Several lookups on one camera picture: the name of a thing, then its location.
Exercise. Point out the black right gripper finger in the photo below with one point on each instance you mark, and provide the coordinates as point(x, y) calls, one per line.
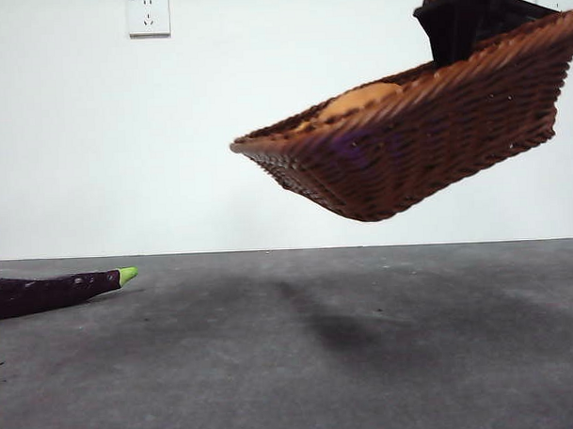
point(442, 35)
point(467, 29)

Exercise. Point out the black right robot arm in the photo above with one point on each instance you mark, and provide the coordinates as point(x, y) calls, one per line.
point(491, 5)

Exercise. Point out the tan brown potato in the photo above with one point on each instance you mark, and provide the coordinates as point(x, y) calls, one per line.
point(358, 99)

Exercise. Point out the purple eggplant with green stem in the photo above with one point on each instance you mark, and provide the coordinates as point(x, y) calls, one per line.
point(44, 293)

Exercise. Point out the brown woven wicker basket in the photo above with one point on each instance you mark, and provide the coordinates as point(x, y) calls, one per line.
point(430, 162)

